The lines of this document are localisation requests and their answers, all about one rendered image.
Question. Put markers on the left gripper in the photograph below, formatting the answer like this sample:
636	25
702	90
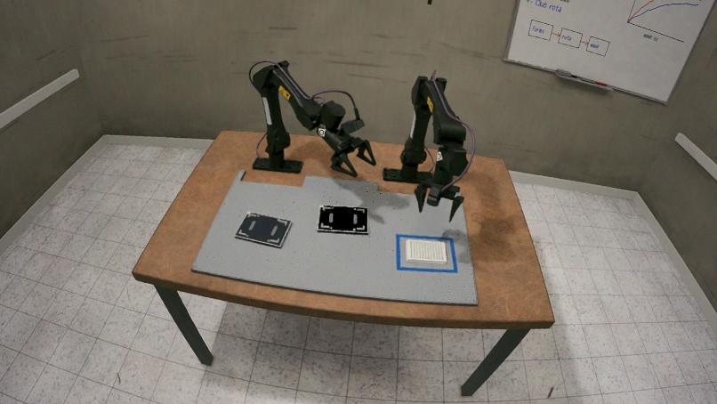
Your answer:
442	179

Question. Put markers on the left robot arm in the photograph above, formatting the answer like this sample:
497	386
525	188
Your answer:
447	132

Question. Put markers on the white well plate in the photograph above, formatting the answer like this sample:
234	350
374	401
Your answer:
426	252

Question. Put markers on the blue tape outline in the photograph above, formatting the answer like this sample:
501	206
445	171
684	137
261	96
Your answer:
420	269

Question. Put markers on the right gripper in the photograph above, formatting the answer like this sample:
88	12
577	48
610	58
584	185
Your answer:
334	140

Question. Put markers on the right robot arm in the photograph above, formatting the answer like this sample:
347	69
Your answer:
308	114

